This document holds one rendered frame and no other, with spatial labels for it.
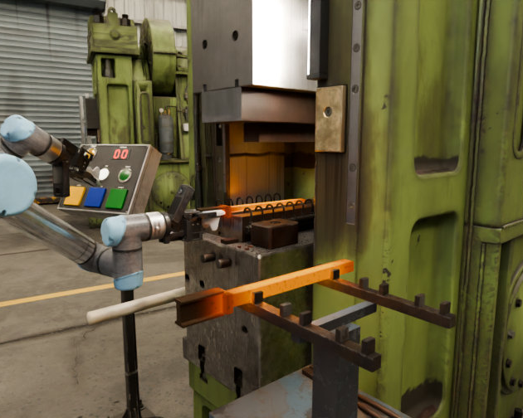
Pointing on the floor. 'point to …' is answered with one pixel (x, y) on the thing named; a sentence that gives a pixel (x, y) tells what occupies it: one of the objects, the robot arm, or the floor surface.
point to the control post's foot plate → (136, 412)
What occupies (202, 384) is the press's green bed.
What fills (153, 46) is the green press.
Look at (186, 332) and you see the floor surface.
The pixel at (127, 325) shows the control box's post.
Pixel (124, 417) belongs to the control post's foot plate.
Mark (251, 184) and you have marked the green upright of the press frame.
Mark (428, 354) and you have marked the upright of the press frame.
